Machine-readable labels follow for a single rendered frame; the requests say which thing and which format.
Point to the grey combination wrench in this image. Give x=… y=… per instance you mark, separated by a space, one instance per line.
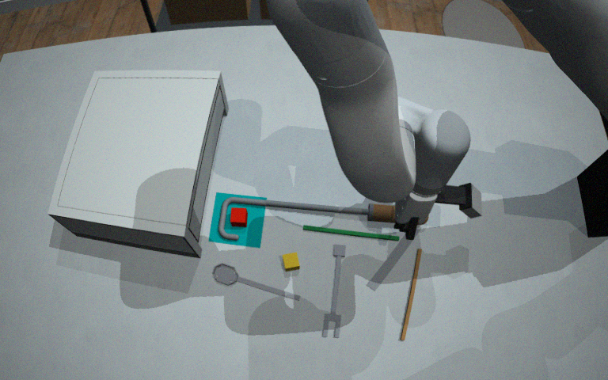
x=339 y=251

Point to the teal square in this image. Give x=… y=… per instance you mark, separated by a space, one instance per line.
x=248 y=236

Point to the red block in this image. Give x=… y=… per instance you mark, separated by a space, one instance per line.
x=239 y=217

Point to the yellow block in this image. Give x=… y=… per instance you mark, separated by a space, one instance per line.
x=291 y=262

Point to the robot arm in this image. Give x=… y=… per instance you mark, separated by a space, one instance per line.
x=339 y=44

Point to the wooden tool handle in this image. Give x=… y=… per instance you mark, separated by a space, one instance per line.
x=375 y=212

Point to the long green bar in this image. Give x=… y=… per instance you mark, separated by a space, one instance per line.
x=351 y=233

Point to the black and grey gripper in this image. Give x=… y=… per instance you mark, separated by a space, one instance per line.
x=410 y=209

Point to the grey spoon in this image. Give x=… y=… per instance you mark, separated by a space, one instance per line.
x=226 y=274

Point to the tan thin rod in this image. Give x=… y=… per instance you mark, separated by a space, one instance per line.
x=412 y=291

